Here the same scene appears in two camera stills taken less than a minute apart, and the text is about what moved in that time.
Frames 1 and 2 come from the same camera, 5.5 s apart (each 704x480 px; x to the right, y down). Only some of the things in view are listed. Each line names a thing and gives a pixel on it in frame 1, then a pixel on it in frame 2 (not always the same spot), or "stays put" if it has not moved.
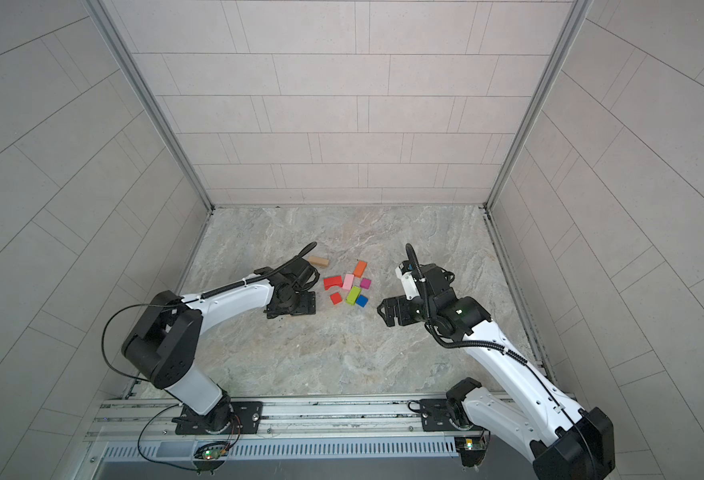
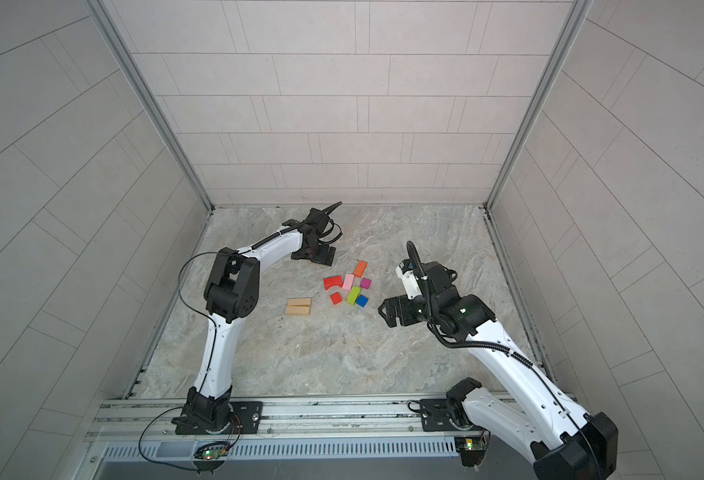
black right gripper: [401, 304] stays put
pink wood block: [348, 281] stays put
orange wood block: [359, 269] stays put
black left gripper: [309, 305] -> [323, 258]
